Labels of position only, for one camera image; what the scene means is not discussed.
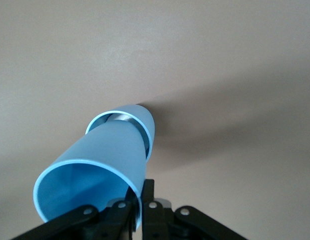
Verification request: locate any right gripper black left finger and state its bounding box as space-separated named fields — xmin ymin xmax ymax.
xmin=16 ymin=197 xmax=133 ymax=240

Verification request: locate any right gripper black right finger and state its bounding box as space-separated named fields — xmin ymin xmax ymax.
xmin=142 ymin=178 xmax=248 ymax=240

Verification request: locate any blue plastic cup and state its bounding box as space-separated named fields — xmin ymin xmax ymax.
xmin=85 ymin=104 xmax=156 ymax=161
xmin=32 ymin=121 xmax=148 ymax=230

